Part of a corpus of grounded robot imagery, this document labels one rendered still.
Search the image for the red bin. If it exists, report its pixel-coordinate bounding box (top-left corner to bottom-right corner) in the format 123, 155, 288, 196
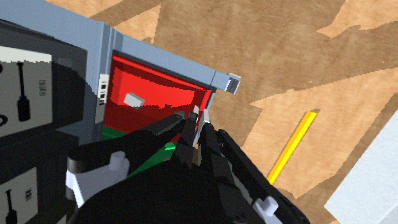
103, 54, 208, 134

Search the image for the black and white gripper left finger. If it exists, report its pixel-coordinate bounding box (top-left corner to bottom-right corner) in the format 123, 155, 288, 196
66, 105, 199, 218

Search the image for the yellow bar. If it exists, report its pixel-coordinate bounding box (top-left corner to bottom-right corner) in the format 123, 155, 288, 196
267, 111, 316, 184

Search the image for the grey shelf rack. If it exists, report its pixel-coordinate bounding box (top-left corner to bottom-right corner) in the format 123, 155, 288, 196
0, 0, 240, 145

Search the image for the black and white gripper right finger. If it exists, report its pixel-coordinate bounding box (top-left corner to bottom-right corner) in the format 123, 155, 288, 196
197, 109, 311, 224

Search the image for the green open bin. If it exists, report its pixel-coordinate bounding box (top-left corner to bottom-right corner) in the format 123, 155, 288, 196
101, 126, 177, 178

